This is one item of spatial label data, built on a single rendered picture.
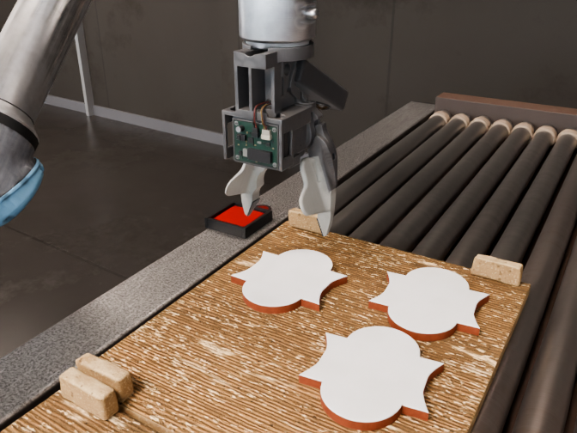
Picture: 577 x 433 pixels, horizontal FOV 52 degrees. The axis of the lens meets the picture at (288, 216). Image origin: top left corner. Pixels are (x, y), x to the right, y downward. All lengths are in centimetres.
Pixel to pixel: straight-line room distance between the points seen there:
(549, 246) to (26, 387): 70
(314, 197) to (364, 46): 282
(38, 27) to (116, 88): 398
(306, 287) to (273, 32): 30
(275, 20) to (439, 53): 270
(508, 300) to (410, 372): 20
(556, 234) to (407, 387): 46
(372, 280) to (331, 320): 10
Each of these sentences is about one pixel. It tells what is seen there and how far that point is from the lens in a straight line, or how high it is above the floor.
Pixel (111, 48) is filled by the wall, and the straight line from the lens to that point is 481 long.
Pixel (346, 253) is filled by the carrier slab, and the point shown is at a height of 94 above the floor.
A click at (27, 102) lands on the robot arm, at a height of 113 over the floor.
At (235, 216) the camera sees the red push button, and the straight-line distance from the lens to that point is 92.
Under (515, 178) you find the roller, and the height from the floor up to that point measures 92.
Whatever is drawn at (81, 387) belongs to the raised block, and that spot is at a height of 96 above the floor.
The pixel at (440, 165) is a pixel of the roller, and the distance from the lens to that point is 120.
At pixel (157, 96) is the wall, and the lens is 453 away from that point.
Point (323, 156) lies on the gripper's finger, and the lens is 63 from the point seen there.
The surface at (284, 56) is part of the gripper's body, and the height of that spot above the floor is 122.
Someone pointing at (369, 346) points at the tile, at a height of 95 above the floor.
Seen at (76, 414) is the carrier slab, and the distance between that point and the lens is 59.
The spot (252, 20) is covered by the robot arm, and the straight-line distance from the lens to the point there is 58.
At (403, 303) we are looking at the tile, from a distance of 69.
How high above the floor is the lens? 132
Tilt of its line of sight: 25 degrees down
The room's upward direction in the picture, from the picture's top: straight up
